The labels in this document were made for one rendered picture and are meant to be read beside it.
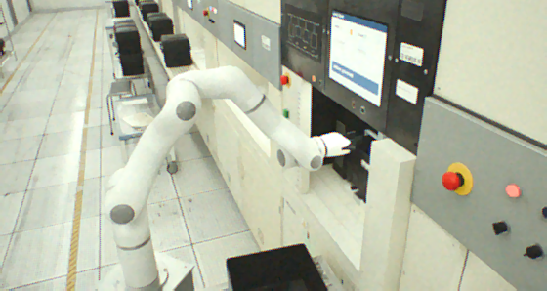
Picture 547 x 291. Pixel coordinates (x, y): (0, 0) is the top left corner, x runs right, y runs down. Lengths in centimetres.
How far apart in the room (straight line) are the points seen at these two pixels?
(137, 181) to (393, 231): 76
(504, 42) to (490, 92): 9
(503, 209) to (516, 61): 27
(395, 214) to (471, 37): 46
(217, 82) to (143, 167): 35
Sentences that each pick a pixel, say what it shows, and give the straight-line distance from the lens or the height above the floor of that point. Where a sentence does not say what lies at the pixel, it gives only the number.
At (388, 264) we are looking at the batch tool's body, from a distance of 119.
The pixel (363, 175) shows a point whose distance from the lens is 167.
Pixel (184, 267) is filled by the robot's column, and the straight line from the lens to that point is 167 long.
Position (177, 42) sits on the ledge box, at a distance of 395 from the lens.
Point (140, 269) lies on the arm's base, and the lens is 155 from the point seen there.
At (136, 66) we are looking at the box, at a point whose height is 56.
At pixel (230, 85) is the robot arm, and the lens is 125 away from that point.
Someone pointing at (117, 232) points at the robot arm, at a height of 101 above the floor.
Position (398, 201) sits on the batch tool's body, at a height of 129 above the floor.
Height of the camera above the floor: 188
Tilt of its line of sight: 26 degrees down
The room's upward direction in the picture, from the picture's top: 1 degrees counter-clockwise
